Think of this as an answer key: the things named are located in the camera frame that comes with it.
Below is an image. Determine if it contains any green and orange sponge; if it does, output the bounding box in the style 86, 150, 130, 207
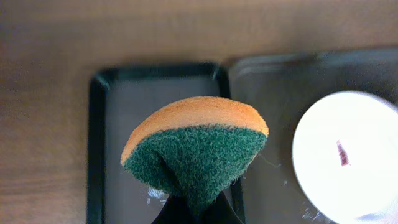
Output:
121, 96, 269, 214

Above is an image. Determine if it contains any white plate with red stain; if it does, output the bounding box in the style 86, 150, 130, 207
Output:
292, 91, 397, 223

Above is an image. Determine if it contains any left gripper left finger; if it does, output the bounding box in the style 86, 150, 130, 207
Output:
152, 196, 198, 224

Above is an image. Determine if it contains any large brown tray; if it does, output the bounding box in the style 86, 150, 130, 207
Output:
229, 48, 397, 223

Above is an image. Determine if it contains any small black tray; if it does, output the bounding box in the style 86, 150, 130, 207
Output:
86, 62, 230, 223

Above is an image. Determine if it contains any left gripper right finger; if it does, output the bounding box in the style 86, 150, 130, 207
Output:
201, 192, 243, 224

